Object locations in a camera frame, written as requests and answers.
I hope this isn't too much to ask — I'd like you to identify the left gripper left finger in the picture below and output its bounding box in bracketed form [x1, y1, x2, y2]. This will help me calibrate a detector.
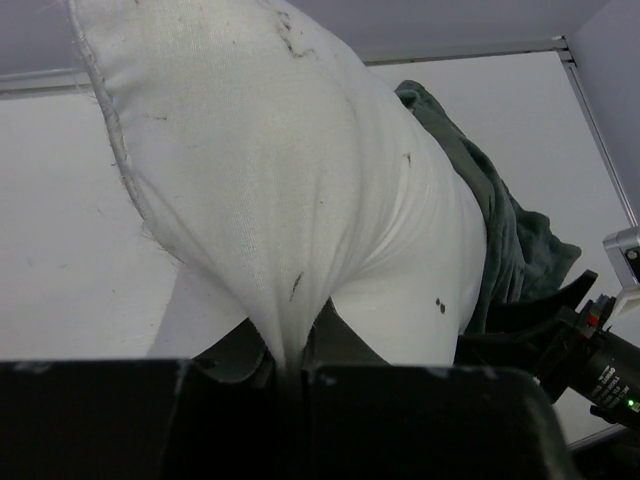
[192, 319, 275, 388]

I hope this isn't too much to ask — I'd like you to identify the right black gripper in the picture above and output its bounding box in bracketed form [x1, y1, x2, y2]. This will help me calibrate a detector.
[454, 270, 618, 405]

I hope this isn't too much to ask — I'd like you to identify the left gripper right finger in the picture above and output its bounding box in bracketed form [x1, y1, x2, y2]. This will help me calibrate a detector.
[302, 298, 391, 373]

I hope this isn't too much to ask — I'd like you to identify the zebra and green pillowcase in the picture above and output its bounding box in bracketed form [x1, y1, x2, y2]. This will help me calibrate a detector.
[395, 80, 581, 334]

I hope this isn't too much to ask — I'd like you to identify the white pillow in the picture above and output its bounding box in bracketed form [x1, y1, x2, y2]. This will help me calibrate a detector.
[67, 1, 486, 370]

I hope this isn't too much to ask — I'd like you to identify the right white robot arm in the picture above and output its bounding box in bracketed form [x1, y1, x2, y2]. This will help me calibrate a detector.
[454, 270, 639, 430]

